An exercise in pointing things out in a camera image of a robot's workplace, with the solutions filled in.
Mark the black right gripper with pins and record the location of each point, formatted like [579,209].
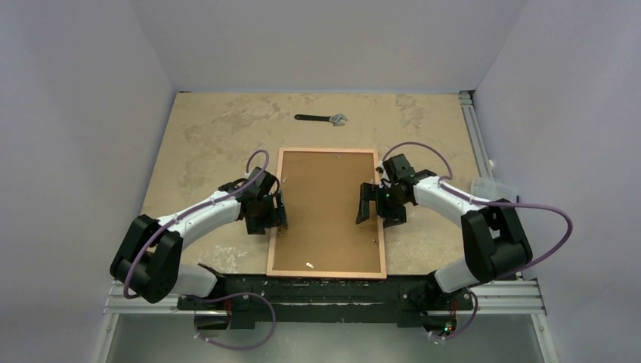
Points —
[374,199]

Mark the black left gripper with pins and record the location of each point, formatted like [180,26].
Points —
[275,218]

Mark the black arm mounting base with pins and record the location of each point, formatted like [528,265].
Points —
[245,300]

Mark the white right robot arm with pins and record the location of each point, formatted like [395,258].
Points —
[494,241]

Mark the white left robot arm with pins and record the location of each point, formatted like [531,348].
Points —
[148,261]

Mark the black adjustable wrench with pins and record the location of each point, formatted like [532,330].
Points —
[336,120]

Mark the clear plastic parts box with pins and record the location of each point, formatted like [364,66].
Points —
[491,189]

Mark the aluminium rail frame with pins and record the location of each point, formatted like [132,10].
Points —
[377,121]

